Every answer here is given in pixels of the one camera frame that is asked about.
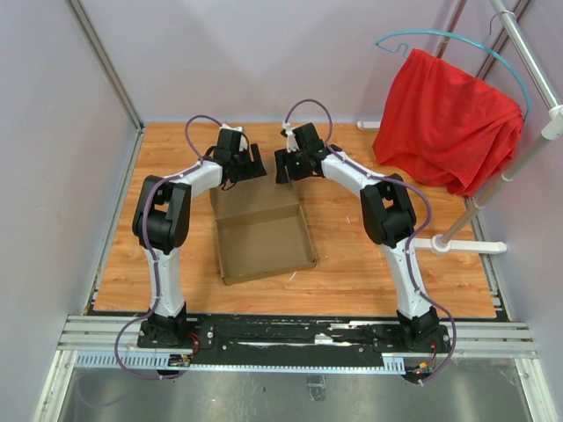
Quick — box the red cloth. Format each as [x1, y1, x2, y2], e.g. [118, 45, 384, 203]
[372, 49, 524, 197]

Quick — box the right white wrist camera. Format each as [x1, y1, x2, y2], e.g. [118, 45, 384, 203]
[281, 122, 300, 152]

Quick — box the teal clothes hanger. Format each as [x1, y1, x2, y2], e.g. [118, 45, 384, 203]
[374, 28, 533, 120]

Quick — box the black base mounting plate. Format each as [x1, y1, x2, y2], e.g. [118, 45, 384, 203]
[136, 314, 452, 368]

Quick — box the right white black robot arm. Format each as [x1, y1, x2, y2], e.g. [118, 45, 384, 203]
[274, 123, 441, 352]

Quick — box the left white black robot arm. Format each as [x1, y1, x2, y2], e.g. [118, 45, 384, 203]
[132, 124, 267, 348]

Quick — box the aluminium rail frame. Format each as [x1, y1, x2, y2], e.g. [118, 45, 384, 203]
[33, 314, 559, 421]

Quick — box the white clothes rack stand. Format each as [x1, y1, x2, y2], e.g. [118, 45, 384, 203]
[373, 1, 562, 255]

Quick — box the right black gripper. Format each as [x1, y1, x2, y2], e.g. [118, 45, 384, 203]
[275, 147, 312, 185]

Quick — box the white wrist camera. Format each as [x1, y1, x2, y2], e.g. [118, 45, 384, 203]
[281, 122, 300, 152]
[221, 123, 245, 133]

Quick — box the brown cardboard box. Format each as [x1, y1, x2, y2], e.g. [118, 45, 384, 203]
[209, 165, 317, 286]

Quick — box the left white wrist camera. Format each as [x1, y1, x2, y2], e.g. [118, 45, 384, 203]
[221, 123, 245, 133]

